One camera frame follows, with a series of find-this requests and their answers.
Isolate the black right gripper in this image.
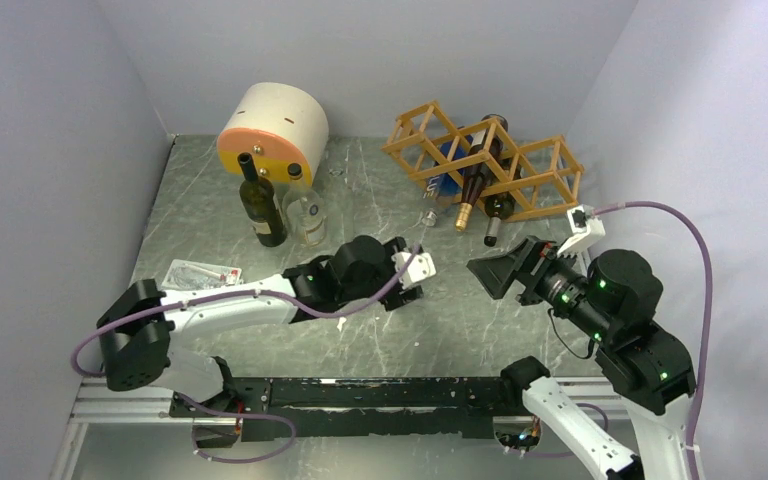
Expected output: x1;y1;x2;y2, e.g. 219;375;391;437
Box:
466;232;614;342

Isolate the large clear glass bottle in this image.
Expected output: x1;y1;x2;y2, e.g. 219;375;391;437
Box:
282;163;326;246

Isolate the dark bottle gold foil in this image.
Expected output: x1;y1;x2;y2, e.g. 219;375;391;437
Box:
454;114;508;232

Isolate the dark green wine bottle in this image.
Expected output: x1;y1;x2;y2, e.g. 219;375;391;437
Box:
237;152;287;247

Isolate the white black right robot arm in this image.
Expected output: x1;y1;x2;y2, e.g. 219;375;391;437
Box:
467;237;700;479

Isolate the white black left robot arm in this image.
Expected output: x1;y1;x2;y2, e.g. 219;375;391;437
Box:
97;235;436;416

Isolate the wooden wine rack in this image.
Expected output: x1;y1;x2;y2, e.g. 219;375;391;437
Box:
381;100;585;222

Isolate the blue labelled clear bottle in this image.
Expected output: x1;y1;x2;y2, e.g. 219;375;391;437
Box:
421;129;471;229

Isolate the white orange yellow bread box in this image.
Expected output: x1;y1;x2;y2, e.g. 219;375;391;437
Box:
216;82;329;184

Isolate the clear plastic packet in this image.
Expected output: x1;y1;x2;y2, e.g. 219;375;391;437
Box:
161;259;242;291

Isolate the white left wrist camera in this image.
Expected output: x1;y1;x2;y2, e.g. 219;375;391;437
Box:
391;251;437;290

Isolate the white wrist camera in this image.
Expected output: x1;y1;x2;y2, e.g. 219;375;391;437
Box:
391;251;437;290
556;205;606;258

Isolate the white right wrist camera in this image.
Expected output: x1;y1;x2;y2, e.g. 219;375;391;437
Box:
556;205;606;258

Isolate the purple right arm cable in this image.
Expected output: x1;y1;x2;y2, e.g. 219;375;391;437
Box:
589;200;715;480

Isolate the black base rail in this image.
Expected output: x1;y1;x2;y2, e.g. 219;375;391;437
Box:
206;377;531;442

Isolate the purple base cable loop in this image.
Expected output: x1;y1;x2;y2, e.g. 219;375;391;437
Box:
171;390;299;465

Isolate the aluminium frame rail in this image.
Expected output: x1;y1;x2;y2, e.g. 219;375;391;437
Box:
49;377;630;480

